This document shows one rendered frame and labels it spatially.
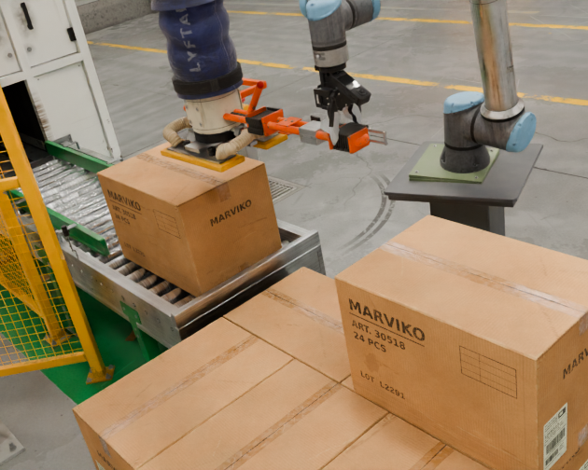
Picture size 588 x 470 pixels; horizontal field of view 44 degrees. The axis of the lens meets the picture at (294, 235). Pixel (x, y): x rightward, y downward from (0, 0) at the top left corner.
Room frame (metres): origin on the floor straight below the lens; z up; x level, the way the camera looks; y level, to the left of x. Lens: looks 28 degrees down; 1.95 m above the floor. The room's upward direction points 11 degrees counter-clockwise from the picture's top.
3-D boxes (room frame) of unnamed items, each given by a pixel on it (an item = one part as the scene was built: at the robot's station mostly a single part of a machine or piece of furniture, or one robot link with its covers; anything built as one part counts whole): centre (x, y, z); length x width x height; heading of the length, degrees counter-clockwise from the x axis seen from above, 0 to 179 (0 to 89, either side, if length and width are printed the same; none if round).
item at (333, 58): (1.88, -0.18, 1.46); 0.10 x 0.09 x 0.05; 128
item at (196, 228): (2.65, 0.39, 0.75); 0.60 x 0.40 x 0.40; 37
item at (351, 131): (1.85, -0.20, 1.24); 0.08 x 0.07 x 0.05; 39
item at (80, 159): (3.74, 0.88, 0.60); 1.60 x 0.10 x 0.09; 36
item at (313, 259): (2.36, 0.19, 0.48); 0.70 x 0.03 x 0.15; 126
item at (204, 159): (2.26, 0.25, 1.14); 0.34 x 0.10 x 0.05; 39
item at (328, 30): (1.88, -0.19, 1.55); 0.10 x 0.09 x 0.12; 128
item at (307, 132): (1.96, -0.12, 1.23); 0.07 x 0.07 x 0.04; 39
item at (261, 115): (2.13, 0.02, 1.24); 0.10 x 0.08 x 0.06; 129
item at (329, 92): (1.89, -0.18, 1.38); 0.09 x 0.08 x 0.12; 38
